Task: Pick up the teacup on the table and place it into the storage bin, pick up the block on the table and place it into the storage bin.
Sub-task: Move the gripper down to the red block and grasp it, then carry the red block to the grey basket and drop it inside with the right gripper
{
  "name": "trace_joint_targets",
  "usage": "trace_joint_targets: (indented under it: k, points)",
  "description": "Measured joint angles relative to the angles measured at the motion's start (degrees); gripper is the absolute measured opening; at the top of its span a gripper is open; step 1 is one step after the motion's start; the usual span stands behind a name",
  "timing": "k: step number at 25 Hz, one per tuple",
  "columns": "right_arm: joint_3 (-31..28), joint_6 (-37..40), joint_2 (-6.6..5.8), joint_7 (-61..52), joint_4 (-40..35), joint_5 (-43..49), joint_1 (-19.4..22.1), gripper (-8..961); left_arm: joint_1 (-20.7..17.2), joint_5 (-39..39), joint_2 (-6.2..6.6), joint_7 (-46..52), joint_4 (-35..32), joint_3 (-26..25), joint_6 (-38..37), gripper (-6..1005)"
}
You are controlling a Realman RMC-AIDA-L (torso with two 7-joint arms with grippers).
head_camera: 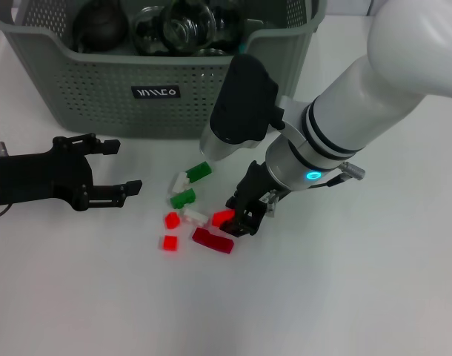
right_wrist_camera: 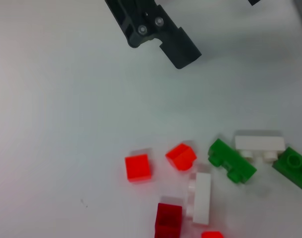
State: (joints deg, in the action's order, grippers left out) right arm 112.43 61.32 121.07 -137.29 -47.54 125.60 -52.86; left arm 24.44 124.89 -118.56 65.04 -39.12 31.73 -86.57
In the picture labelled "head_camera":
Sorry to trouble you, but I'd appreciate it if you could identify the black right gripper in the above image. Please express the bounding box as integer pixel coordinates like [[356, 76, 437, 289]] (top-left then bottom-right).
[[220, 159, 283, 238]]

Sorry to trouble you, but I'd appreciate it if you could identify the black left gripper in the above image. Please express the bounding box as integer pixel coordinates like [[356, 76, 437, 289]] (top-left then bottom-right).
[[0, 133, 143, 211]]

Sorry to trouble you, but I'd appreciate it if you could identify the red sloped toy brick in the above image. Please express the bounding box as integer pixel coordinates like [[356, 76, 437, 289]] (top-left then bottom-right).
[[210, 209, 236, 228]]

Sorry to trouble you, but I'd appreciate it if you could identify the dark red brick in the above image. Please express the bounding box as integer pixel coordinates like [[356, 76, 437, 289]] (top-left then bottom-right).
[[191, 227, 235, 255]]

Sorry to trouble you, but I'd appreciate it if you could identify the white toy brick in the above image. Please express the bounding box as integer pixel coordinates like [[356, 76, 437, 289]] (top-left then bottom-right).
[[183, 208, 208, 227], [169, 172, 192, 194]]

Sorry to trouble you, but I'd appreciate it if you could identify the grey-green perforated storage bin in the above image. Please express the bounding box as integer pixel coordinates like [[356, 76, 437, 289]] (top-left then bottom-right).
[[0, 0, 328, 140]]

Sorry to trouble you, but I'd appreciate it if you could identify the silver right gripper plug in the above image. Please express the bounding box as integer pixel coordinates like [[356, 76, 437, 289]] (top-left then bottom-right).
[[261, 191, 281, 218]]

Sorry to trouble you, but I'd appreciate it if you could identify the green toy brick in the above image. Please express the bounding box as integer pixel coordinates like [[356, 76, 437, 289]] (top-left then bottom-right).
[[185, 161, 213, 183], [169, 188, 197, 209]]

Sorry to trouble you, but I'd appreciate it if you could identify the black round teapot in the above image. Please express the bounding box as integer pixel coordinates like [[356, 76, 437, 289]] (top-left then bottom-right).
[[73, 0, 132, 53]]

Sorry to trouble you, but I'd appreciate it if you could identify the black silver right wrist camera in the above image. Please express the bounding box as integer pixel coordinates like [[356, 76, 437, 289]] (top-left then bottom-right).
[[199, 53, 286, 161]]

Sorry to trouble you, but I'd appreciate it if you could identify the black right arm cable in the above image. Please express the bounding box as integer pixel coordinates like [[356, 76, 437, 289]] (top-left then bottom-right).
[[314, 161, 366, 188]]

